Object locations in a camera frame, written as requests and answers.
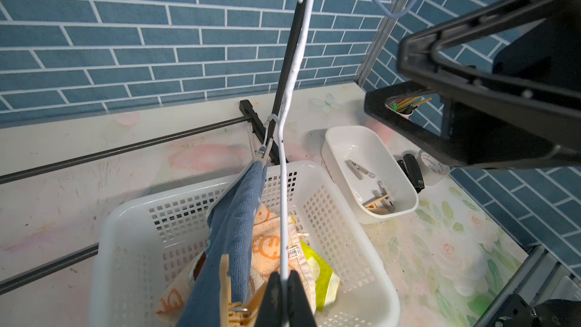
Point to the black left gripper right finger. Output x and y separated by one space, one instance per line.
299 313

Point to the blue bear towel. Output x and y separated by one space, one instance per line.
231 223

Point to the beige clothespin orange towel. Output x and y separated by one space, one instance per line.
382 191
359 171

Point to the black clothes rack frame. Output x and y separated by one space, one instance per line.
85 76

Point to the yellow green towel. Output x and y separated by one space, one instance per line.
327 282

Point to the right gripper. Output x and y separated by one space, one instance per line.
524 113

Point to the orange bunny towel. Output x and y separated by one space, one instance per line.
264 261

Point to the bundle of coloured pencils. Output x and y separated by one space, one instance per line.
407 105

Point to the white rectangular tray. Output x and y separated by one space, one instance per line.
365 147

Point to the white perforated plastic basket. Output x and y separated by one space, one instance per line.
145 243

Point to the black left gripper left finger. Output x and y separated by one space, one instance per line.
270 312

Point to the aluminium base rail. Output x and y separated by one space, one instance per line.
543 292

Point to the black object beside tape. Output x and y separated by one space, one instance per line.
411 169

